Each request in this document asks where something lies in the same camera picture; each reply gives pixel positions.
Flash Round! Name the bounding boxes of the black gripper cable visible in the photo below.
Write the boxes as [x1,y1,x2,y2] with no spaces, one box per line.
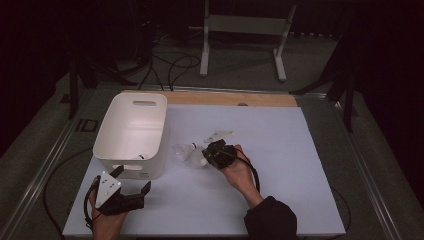
[83,179,101,231]
[233,149,352,234]

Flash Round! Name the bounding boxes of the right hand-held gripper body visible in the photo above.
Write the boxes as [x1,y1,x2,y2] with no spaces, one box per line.
[203,130,238,169]

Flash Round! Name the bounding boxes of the person's right hand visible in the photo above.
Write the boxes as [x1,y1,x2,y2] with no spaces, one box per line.
[219,144,258,194]

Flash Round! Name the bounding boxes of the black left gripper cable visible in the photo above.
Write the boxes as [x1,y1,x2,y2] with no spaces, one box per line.
[83,179,101,231]

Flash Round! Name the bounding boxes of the white table mat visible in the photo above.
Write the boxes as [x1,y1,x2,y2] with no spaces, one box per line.
[62,103,347,238]

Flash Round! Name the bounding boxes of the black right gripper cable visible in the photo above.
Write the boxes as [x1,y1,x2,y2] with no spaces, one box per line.
[233,149,352,234]

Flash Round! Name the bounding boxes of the black tripod stand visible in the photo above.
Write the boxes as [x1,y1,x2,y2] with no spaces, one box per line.
[289,19,356,133]
[68,59,138,120]

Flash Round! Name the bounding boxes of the white metal stand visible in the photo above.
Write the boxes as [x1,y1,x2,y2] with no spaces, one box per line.
[199,0,298,83]

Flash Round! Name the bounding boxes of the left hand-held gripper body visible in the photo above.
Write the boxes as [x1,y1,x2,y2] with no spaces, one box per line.
[94,171,145,216]

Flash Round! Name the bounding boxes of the white plastic storage bin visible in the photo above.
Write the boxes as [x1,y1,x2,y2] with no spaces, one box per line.
[92,92,169,180]

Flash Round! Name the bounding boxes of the black floor cables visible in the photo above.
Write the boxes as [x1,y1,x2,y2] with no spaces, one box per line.
[138,33,202,92]

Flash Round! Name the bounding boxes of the thin black floor cable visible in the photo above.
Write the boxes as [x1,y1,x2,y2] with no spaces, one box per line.
[42,146,94,238]

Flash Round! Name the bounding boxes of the metal floor rail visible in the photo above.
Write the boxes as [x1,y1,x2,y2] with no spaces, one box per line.
[96,84,328,101]
[0,89,98,240]
[329,99,405,240]

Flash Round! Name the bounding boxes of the person's left hand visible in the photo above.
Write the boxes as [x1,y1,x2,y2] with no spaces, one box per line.
[88,179,129,240]

